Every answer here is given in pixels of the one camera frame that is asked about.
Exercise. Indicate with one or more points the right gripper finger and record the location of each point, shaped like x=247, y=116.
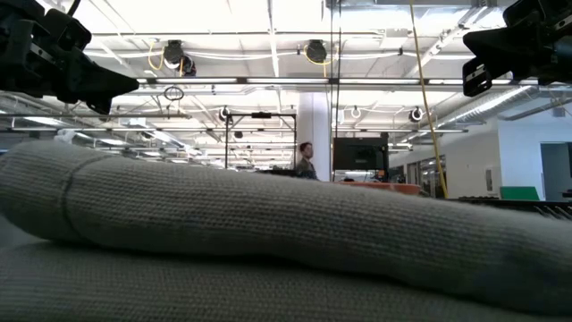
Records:
x=477, y=78
x=502, y=47

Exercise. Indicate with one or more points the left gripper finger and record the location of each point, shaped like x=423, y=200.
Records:
x=103, y=106
x=96, y=82

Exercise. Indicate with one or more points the green panel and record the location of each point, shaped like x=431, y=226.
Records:
x=518, y=193

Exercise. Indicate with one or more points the grey door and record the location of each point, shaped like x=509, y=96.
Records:
x=556, y=172

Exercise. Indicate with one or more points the black monitor on stand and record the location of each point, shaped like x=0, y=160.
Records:
x=359, y=153

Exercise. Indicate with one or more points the orange round plate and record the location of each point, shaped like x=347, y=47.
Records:
x=389, y=188

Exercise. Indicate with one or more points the long ceiling light bar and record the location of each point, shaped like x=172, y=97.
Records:
x=286, y=81

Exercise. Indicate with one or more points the person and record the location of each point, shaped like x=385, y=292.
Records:
x=306, y=167

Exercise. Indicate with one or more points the grey folded cloth napkin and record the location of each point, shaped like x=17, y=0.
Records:
x=268, y=232

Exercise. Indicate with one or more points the silver ventilation duct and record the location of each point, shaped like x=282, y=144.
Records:
x=487, y=105

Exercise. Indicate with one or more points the black table frame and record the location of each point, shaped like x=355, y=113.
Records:
x=527, y=203

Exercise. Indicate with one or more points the black metal frame stand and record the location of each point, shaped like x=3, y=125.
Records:
x=261, y=115

